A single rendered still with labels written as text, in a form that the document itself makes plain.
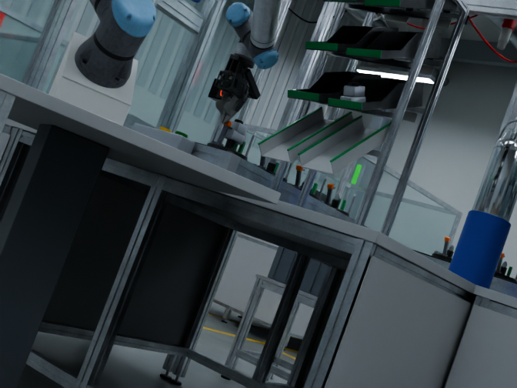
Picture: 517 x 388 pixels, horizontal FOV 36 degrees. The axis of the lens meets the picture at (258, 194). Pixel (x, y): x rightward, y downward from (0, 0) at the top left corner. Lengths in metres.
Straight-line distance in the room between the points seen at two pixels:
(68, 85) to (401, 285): 1.01
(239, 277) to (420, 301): 5.75
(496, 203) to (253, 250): 5.18
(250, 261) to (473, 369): 5.49
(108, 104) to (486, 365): 1.37
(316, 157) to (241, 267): 5.66
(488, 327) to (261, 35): 1.13
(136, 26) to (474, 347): 1.41
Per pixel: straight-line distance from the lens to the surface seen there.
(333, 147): 2.40
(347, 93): 2.35
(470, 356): 2.61
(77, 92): 2.11
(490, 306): 2.63
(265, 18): 2.30
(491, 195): 2.97
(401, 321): 2.23
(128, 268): 2.40
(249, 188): 1.85
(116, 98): 2.13
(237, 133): 2.59
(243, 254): 8.01
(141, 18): 2.03
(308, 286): 4.47
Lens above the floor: 0.69
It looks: 4 degrees up
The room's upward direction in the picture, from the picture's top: 21 degrees clockwise
